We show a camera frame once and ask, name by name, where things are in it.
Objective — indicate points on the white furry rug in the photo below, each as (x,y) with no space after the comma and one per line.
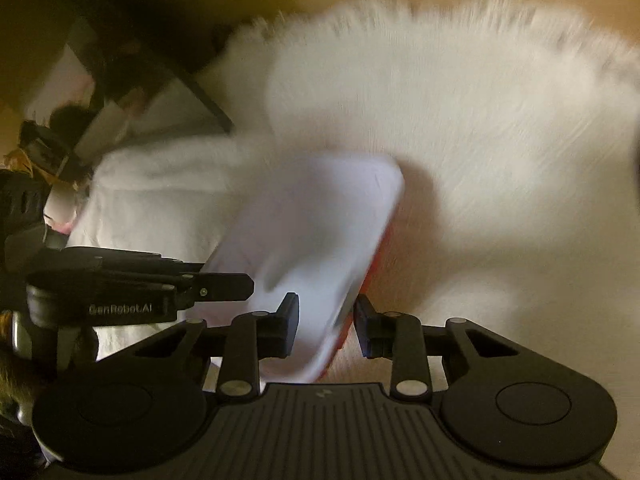
(475,150)

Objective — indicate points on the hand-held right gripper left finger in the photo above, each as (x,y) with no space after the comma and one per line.
(288,325)

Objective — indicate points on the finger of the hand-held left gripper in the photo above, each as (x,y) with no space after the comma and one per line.
(125,262)
(225,286)

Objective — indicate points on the black framed panel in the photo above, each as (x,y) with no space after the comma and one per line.
(150,75)

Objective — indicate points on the red and white rectangular tray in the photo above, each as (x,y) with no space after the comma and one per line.
(310,255)

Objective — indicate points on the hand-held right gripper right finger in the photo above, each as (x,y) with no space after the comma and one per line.
(364,330)

